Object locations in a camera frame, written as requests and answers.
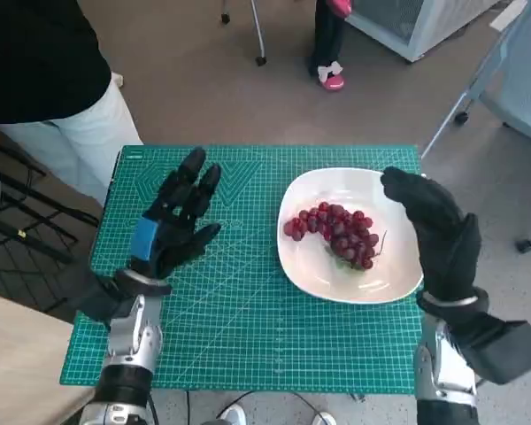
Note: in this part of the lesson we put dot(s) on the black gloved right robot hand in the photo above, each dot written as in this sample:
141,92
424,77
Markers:
447,248

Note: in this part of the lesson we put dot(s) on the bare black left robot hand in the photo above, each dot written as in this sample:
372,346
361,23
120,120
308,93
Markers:
177,239

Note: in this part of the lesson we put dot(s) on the red toy grape bunch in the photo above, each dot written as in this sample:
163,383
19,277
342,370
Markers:
345,230

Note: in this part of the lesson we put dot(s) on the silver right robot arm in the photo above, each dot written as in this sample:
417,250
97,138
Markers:
447,367

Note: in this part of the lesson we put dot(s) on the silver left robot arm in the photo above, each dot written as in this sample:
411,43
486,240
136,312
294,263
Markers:
133,336

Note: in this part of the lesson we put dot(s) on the white square plate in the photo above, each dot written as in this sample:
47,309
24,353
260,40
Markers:
310,274

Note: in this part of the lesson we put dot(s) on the green cutting mat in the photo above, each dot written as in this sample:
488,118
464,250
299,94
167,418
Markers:
256,327

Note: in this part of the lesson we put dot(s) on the grey mesh chair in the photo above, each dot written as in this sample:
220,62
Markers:
522,97

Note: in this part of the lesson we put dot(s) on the white rounded foot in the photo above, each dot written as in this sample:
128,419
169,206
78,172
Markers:
233,415
325,418

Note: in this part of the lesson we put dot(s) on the beige wooden board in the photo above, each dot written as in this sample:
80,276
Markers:
17,376

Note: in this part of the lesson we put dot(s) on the metal chair legs with casters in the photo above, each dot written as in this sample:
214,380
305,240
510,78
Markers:
260,31

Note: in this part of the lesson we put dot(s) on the white cabinet with glass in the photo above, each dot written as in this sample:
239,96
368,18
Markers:
442,17

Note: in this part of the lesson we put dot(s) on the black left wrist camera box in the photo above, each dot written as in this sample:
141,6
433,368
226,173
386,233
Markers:
93,296

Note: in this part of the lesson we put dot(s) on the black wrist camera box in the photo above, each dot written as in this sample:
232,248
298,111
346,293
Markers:
509,350
93,296

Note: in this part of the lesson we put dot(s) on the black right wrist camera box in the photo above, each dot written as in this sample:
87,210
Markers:
509,350

